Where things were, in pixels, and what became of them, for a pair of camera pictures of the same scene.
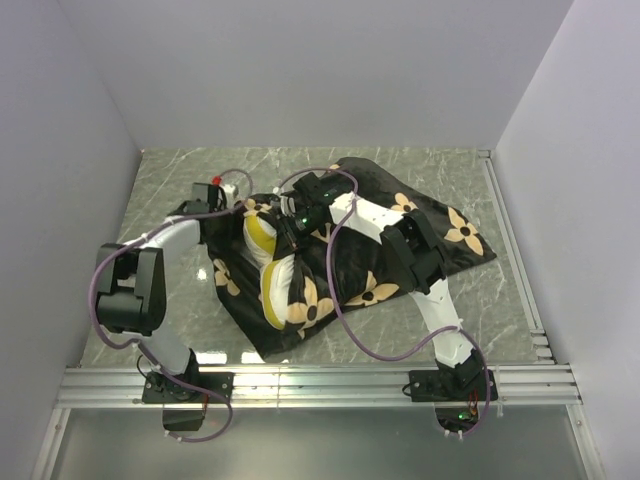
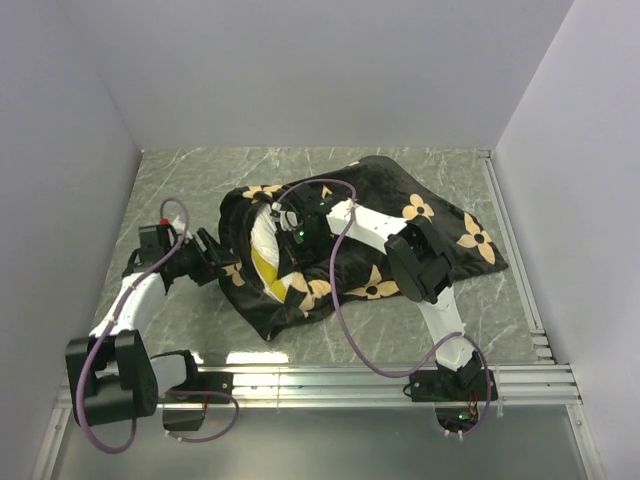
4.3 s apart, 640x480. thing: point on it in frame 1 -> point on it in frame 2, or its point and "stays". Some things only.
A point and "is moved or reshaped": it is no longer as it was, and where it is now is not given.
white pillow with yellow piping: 260,236 is moved or reshaped
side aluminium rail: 542,352 stays
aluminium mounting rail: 268,386 stays
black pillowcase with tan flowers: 350,242 is moved or reshaped
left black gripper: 224,238 -> 211,260
